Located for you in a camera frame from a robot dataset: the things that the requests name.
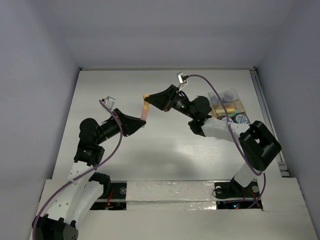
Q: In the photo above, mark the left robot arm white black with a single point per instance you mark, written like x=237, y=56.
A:
x=65, y=210

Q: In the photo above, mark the three-compartment desk organizer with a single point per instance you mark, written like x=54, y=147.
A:
x=237, y=104

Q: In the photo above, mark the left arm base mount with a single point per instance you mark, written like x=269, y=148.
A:
x=115, y=200

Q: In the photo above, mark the pink highlighter marker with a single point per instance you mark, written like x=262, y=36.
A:
x=144, y=113

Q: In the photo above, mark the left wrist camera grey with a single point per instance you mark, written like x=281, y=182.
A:
x=109, y=102

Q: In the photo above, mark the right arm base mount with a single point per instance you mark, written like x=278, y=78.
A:
x=229, y=198

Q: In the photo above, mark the yellow highlighter marker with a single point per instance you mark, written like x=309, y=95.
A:
x=228, y=110

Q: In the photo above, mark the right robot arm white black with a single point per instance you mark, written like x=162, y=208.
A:
x=257, y=144

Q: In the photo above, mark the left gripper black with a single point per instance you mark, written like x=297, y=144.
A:
x=129, y=124

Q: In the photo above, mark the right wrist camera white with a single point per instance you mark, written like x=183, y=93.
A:
x=182, y=78

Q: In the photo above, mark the blue patterned tape roll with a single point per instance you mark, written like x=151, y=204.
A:
x=241, y=118

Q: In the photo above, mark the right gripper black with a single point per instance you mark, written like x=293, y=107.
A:
x=164, y=100

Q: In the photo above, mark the light orange marker cap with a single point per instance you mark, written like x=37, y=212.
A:
x=144, y=99

